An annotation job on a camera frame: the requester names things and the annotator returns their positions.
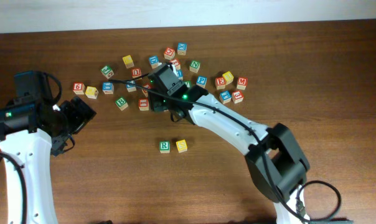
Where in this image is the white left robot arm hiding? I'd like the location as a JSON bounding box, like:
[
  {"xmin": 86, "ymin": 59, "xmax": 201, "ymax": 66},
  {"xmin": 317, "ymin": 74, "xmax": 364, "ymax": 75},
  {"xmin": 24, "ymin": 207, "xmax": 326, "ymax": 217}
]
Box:
[{"xmin": 0, "ymin": 96, "xmax": 96, "ymax": 223}]

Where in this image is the red U block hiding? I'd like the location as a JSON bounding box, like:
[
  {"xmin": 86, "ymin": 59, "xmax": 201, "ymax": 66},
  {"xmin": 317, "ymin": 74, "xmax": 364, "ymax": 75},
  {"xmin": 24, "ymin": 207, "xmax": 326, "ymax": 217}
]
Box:
[{"xmin": 131, "ymin": 68, "xmax": 143, "ymax": 80}]

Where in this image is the green J block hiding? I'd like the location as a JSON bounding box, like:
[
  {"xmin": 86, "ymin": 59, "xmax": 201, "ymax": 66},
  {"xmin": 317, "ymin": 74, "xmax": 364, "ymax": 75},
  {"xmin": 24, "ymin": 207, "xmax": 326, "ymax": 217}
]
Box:
[{"xmin": 100, "ymin": 65, "xmax": 115, "ymax": 79}]

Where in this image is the yellow S block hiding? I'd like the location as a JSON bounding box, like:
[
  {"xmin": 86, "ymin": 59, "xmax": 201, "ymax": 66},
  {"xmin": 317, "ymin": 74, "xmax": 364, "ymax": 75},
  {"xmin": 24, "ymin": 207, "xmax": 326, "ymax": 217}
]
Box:
[{"xmin": 176, "ymin": 139, "xmax": 188, "ymax": 153}]

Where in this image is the red C block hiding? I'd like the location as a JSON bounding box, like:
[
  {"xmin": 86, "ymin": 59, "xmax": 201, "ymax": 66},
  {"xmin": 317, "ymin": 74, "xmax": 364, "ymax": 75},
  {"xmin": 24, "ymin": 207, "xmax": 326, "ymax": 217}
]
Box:
[{"xmin": 164, "ymin": 47, "xmax": 176, "ymax": 60}]

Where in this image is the yellow block near E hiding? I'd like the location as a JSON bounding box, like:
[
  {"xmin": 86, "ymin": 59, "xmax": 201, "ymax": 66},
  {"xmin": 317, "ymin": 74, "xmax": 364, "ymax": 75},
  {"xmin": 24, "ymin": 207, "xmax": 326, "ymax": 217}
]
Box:
[{"xmin": 222, "ymin": 71, "xmax": 234, "ymax": 85}]

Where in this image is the blue D block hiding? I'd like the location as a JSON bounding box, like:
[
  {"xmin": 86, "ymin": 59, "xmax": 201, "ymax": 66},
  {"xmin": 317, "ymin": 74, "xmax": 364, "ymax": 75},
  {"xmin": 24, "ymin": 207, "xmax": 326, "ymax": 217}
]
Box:
[{"xmin": 149, "ymin": 55, "xmax": 161, "ymax": 69}]

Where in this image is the green N block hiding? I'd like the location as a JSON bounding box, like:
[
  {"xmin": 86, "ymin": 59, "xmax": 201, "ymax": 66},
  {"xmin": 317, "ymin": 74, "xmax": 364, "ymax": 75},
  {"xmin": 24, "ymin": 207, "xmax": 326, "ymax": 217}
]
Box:
[{"xmin": 189, "ymin": 60, "xmax": 200, "ymax": 73}]

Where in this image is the red I block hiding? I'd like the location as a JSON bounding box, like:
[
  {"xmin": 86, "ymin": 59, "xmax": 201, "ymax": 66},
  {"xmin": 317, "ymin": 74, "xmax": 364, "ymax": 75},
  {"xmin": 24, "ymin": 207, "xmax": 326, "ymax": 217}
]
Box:
[{"xmin": 138, "ymin": 98, "xmax": 149, "ymax": 111}]

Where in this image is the red M block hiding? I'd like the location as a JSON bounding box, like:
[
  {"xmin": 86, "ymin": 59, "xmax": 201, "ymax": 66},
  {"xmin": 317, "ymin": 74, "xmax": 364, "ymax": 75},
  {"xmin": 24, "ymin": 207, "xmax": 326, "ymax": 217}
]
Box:
[{"xmin": 237, "ymin": 77, "xmax": 248, "ymax": 90}]

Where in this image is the yellow block far left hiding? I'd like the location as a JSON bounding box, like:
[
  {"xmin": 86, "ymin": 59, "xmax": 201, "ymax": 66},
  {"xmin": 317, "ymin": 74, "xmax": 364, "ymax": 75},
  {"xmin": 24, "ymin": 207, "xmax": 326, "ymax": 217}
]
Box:
[{"xmin": 85, "ymin": 86, "xmax": 98, "ymax": 99}]

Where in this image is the green B block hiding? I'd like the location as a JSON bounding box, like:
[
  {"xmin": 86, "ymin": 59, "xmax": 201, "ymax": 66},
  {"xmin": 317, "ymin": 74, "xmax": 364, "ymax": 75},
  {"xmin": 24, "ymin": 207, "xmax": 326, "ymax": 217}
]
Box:
[{"xmin": 115, "ymin": 97, "xmax": 128, "ymax": 111}]

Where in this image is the red 3 block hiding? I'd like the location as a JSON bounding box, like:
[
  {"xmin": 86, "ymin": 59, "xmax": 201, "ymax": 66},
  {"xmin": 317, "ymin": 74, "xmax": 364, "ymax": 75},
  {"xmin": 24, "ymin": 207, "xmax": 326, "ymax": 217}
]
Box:
[{"xmin": 232, "ymin": 91, "xmax": 244, "ymax": 103}]

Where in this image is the red X block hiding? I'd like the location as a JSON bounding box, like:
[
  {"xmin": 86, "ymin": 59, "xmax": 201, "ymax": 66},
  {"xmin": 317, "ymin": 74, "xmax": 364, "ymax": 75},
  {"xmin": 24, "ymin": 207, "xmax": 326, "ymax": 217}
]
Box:
[{"xmin": 170, "ymin": 58, "xmax": 181, "ymax": 70}]

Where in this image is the red E block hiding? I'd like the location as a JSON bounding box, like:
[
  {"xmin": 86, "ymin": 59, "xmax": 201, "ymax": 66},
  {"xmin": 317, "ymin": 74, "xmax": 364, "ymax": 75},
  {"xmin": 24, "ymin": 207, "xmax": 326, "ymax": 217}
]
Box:
[{"xmin": 215, "ymin": 77, "xmax": 226, "ymax": 90}]

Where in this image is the blue T block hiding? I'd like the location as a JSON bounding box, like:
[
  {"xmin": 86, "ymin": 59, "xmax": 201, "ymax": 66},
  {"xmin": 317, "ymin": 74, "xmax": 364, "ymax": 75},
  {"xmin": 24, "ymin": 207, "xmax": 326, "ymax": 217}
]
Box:
[{"xmin": 219, "ymin": 91, "xmax": 232, "ymax": 104}]

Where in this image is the red 6 block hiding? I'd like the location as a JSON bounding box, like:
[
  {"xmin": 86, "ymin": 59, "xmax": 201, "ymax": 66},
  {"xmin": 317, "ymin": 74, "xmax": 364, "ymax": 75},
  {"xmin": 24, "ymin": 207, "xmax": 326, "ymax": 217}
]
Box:
[{"xmin": 72, "ymin": 82, "xmax": 85, "ymax": 95}]

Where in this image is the blue P block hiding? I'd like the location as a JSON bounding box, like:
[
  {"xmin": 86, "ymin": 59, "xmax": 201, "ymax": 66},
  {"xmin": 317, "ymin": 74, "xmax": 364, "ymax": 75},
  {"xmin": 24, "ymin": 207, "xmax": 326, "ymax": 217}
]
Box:
[{"xmin": 196, "ymin": 76, "xmax": 207, "ymax": 88}]

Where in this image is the red Y block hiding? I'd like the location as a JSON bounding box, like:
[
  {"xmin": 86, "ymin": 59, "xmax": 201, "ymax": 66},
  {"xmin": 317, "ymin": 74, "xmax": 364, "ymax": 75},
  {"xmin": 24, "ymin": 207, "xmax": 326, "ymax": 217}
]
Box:
[{"xmin": 142, "ymin": 84, "xmax": 152, "ymax": 98}]

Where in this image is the green R block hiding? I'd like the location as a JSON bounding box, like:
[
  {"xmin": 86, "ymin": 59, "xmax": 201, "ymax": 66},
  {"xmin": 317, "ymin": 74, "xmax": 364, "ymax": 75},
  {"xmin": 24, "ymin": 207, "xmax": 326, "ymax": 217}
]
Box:
[{"xmin": 159, "ymin": 141, "xmax": 171, "ymax": 153}]

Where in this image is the blue H block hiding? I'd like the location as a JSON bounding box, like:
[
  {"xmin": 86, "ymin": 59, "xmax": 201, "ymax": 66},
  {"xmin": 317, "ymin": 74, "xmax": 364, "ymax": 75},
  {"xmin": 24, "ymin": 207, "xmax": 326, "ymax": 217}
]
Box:
[{"xmin": 176, "ymin": 70, "xmax": 183, "ymax": 80}]

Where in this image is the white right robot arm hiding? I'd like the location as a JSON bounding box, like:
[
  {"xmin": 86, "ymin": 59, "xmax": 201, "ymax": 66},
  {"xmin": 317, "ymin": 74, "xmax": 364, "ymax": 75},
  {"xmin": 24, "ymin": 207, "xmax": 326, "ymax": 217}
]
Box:
[{"xmin": 149, "ymin": 85, "xmax": 310, "ymax": 223}]

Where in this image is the blue X block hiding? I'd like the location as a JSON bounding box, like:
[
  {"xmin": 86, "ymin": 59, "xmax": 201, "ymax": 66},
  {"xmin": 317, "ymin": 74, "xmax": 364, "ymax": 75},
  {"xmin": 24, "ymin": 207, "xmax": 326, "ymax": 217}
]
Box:
[{"xmin": 177, "ymin": 42, "xmax": 187, "ymax": 55}]

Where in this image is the green V block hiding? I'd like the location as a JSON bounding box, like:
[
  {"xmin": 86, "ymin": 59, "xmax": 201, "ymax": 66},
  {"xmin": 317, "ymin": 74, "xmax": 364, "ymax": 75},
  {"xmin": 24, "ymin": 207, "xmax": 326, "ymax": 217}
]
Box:
[{"xmin": 184, "ymin": 81, "xmax": 192, "ymax": 88}]

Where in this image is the yellow block top left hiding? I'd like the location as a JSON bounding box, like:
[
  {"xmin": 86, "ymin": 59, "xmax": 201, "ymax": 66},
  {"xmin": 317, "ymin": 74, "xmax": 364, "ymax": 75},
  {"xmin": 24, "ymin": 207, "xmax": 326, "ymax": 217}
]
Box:
[{"xmin": 122, "ymin": 55, "xmax": 134, "ymax": 68}]

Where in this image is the blue 5 block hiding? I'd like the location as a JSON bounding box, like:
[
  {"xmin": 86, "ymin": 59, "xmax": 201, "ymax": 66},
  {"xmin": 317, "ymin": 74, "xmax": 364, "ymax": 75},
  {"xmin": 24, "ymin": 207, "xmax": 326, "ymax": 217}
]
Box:
[{"xmin": 126, "ymin": 80, "xmax": 136, "ymax": 92}]

